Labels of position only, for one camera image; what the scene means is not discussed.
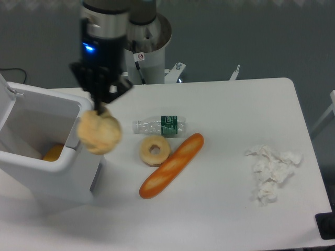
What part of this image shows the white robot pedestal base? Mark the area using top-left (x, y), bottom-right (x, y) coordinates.
top-left (122, 13), bottom-right (186, 85)

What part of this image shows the beige ring donut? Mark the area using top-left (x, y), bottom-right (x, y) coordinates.
top-left (139, 135), bottom-right (171, 166)

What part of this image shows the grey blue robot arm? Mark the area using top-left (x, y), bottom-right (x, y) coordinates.
top-left (70, 1), bottom-right (157, 115)

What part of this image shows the black device at table edge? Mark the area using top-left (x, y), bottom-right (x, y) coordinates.
top-left (315, 213), bottom-right (334, 240)

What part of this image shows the white frame at right edge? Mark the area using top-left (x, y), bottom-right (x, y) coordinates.
top-left (309, 90), bottom-right (334, 140)

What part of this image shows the orange baguette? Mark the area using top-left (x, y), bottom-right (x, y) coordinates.
top-left (139, 133), bottom-right (205, 199)

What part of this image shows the black cable on floor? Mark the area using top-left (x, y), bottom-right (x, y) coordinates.
top-left (0, 67), bottom-right (27, 82)

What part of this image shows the round beige bread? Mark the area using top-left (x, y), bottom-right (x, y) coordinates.
top-left (76, 108), bottom-right (122, 155)

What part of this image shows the crumpled white paper tissue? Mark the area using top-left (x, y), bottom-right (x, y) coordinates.
top-left (245, 144), bottom-right (304, 207)

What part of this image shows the clear plastic bottle green label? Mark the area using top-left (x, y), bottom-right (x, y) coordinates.
top-left (132, 115), bottom-right (186, 138)

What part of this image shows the orange item in trash can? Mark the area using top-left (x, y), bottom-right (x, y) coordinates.
top-left (42, 144), bottom-right (64, 162)

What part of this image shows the black cable on pedestal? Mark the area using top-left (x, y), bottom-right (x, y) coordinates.
top-left (131, 40), bottom-right (147, 85)

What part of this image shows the white trash can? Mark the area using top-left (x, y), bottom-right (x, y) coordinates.
top-left (1, 79), bottom-right (104, 203)

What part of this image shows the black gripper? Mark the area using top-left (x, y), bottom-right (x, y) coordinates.
top-left (69, 18), bottom-right (133, 116)

